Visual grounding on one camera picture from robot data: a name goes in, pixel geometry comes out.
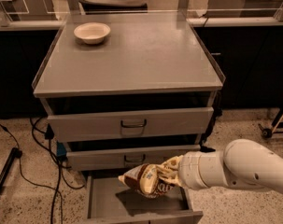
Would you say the black wheeled cart base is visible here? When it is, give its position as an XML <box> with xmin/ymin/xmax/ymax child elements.
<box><xmin>259</xmin><ymin>106</ymin><xmax>283</xmax><ymax>139</ymax></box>

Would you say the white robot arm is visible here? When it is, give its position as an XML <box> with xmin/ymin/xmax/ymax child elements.
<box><xmin>157</xmin><ymin>139</ymin><xmax>283</xmax><ymax>195</ymax></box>

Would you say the bottom grey drawer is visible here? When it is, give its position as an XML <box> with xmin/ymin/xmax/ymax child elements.
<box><xmin>83</xmin><ymin>169</ymin><xmax>203</xmax><ymax>224</ymax></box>

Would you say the grey drawer cabinet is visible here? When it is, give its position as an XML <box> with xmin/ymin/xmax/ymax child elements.
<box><xmin>31</xmin><ymin>12</ymin><xmax>226</xmax><ymax>224</ymax></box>

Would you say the grey drawer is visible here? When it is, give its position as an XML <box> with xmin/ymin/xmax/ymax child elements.
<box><xmin>67</xmin><ymin>145</ymin><xmax>200</xmax><ymax>171</ymax></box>
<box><xmin>83</xmin><ymin>169</ymin><xmax>203</xmax><ymax>224</ymax></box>
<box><xmin>48</xmin><ymin>107</ymin><xmax>213</xmax><ymax>142</ymax></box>

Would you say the white bowl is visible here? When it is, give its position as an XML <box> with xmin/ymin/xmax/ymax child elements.
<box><xmin>74</xmin><ymin>22</ymin><xmax>111</xmax><ymax>45</ymax></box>

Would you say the top grey drawer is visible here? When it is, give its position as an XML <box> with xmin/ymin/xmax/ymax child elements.
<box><xmin>48</xmin><ymin>107</ymin><xmax>213</xmax><ymax>142</ymax></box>

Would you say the black plug on floor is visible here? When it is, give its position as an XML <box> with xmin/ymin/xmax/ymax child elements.
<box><xmin>200</xmin><ymin>146</ymin><xmax>216</xmax><ymax>153</ymax></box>

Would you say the black stand leg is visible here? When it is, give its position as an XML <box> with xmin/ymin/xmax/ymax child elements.
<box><xmin>0</xmin><ymin>147</ymin><xmax>22</xmax><ymax>190</ymax></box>

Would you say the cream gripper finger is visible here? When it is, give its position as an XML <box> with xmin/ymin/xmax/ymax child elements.
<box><xmin>157</xmin><ymin>172</ymin><xmax>180</xmax><ymax>187</ymax></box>
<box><xmin>157</xmin><ymin>160</ymin><xmax>177</xmax><ymax>173</ymax></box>

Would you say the black floor cable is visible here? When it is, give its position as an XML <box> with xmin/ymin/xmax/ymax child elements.
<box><xmin>0</xmin><ymin>117</ymin><xmax>86</xmax><ymax>224</ymax></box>

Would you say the middle grey drawer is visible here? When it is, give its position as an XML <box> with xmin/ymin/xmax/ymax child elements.
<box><xmin>67</xmin><ymin>145</ymin><xmax>200</xmax><ymax>171</ymax></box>

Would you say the brown and yellow chip bag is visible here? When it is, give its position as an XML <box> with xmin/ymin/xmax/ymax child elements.
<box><xmin>118</xmin><ymin>164</ymin><xmax>175</xmax><ymax>199</ymax></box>

